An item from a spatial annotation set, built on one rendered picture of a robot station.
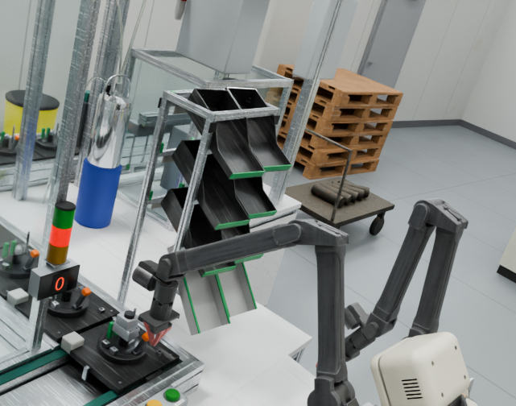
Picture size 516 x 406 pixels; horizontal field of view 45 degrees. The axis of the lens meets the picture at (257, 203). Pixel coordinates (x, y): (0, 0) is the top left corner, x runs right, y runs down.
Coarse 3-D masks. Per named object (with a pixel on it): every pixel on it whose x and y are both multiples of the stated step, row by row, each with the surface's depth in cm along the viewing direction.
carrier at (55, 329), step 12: (72, 288) 194; (60, 300) 188; (72, 300) 189; (84, 300) 191; (96, 300) 196; (48, 312) 183; (60, 312) 183; (72, 312) 184; (84, 312) 188; (96, 312) 191; (108, 312) 192; (48, 324) 179; (60, 324) 181; (72, 324) 182; (84, 324) 184; (96, 324) 186; (60, 336) 176
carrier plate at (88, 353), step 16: (112, 320) 189; (96, 336) 180; (80, 352) 172; (96, 352) 174; (96, 368) 168; (112, 368) 170; (128, 368) 172; (144, 368) 173; (160, 368) 176; (112, 384) 164; (128, 384) 166
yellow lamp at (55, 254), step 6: (48, 246) 154; (54, 246) 153; (66, 246) 155; (48, 252) 155; (54, 252) 154; (60, 252) 154; (66, 252) 156; (48, 258) 155; (54, 258) 154; (60, 258) 155; (66, 258) 157
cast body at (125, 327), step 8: (128, 312) 174; (120, 320) 173; (128, 320) 172; (136, 320) 174; (120, 328) 174; (128, 328) 173; (136, 328) 175; (120, 336) 174; (128, 336) 172; (136, 336) 176
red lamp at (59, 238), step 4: (52, 228) 152; (56, 228) 152; (52, 232) 152; (56, 232) 152; (60, 232) 152; (64, 232) 152; (68, 232) 153; (52, 236) 153; (56, 236) 152; (60, 236) 152; (64, 236) 153; (68, 236) 154; (52, 240) 153; (56, 240) 153; (60, 240) 153; (64, 240) 153; (68, 240) 155; (52, 244) 153; (56, 244) 153; (60, 244) 153; (64, 244) 154; (68, 244) 155
